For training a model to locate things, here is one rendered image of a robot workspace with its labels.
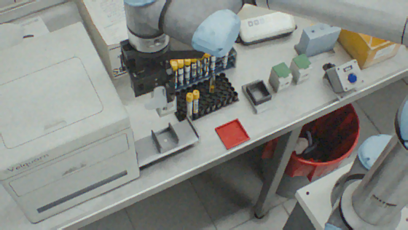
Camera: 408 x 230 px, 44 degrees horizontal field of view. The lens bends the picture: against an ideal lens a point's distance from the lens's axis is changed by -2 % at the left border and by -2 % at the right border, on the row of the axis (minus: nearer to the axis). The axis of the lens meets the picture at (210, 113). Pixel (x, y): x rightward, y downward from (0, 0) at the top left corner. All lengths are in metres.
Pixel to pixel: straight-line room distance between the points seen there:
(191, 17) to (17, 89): 0.45
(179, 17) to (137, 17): 0.08
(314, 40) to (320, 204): 0.46
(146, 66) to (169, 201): 1.28
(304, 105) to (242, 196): 0.88
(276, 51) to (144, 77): 0.63
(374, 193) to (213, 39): 0.37
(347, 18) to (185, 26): 0.25
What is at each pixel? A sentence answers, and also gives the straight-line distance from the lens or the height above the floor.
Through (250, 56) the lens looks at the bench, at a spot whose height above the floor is 0.87.
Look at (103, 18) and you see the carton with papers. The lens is 1.48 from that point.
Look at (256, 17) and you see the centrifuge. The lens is 1.50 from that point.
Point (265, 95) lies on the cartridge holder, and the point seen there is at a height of 0.89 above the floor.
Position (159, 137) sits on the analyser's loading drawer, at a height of 0.92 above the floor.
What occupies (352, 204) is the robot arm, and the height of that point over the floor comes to 1.18.
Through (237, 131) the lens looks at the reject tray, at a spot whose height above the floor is 0.88.
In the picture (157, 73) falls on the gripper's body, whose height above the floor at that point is 1.26.
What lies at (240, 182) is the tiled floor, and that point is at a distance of 2.23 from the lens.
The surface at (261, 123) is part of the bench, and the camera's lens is 1.36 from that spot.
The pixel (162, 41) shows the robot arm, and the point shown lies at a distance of 0.89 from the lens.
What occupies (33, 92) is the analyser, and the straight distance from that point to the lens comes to 1.08.
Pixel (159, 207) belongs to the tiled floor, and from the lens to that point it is 2.18.
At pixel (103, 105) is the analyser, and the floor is 1.17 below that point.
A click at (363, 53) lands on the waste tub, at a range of 1.49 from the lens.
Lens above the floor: 2.04
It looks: 59 degrees down
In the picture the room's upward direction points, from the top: 5 degrees clockwise
